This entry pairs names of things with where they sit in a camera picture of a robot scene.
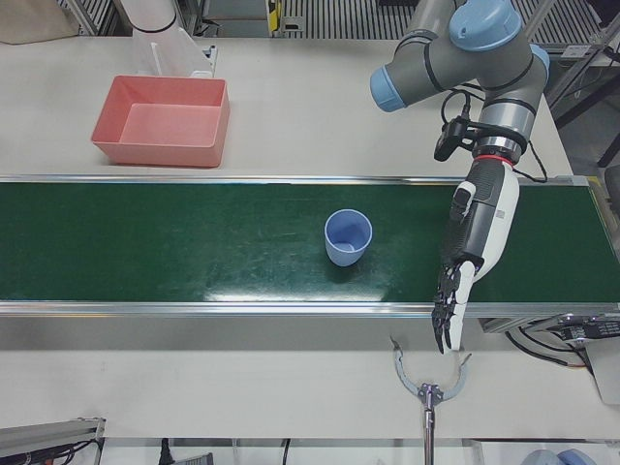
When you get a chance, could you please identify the grey cable bundle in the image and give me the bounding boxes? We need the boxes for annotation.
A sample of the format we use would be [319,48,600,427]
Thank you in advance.
[506,324,590,370]

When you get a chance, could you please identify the white cylindrical column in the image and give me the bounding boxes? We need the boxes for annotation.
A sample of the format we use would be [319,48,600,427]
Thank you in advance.
[115,0,178,35]

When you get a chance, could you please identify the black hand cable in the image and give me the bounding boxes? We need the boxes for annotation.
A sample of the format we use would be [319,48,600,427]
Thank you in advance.
[512,139,551,184]

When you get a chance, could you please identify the black camera cable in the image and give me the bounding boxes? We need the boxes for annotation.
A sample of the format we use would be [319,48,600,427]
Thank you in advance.
[439,81,485,122]

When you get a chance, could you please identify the yellow black post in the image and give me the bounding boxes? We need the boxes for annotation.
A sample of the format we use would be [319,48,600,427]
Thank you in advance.
[264,0,286,36]

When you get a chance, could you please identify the metal ribbed grating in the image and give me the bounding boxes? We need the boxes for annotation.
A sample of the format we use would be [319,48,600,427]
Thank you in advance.
[77,0,606,45]

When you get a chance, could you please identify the green conveyor belt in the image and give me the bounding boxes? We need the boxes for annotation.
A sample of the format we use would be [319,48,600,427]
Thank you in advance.
[0,174,620,319]

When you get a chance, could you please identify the aluminium strut frame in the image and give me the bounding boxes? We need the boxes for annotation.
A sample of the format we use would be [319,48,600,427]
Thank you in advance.
[544,28,620,130]

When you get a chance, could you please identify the aluminium profile bar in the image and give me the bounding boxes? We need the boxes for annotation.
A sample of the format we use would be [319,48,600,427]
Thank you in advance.
[0,415,107,465]

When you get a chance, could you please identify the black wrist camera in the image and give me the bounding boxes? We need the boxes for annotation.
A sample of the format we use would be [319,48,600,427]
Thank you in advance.
[433,115,479,163]

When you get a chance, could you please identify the grey claw holder on pole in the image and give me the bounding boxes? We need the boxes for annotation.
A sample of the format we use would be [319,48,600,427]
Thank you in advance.
[388,333,474,465]

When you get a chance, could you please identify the white plastic stand base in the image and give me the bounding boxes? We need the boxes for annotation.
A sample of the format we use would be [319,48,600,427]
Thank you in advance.
[131,26,218,79]

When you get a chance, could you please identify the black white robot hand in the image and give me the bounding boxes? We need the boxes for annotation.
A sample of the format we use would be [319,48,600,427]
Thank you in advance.
[429,157,522,355]

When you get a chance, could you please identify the pink plastic box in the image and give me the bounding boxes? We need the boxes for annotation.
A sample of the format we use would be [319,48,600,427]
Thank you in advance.
[90,75,231,170]

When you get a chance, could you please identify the black electronics board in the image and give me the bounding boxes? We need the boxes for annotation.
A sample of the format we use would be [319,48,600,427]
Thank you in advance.
[556,312,620,348]

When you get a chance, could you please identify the blue plastic cup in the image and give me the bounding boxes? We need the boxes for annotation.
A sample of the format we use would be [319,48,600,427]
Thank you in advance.
[323,207,374,267]

